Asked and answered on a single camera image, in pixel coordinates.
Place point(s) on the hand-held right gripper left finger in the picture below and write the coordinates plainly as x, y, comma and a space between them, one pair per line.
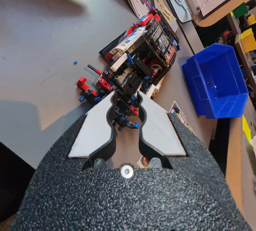
94, 133

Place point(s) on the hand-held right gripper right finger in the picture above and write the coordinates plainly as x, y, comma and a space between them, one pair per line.
162, 133

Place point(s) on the toy car chassis parts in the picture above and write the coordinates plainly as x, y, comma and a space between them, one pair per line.
124, 83

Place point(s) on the red toy race car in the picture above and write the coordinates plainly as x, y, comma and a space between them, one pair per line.
150, 41

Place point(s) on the light grey desk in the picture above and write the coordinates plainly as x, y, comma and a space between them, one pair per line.
40, 35

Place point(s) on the holographic sticker sheet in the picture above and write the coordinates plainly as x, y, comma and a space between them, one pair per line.
176, 111

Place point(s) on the black axle red bush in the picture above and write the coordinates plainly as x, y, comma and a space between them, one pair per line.
94, 69

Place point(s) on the blue plastic bin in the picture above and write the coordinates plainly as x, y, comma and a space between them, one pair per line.
216, 79

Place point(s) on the wooden-edged background table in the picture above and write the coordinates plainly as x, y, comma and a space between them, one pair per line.
236, 155

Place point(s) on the plywood board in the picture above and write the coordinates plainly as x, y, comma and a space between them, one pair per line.
200, 18

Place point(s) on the yellow storage box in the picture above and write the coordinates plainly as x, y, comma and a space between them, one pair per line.
249, 41

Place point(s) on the green storage box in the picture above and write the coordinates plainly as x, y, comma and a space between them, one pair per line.
240, 10

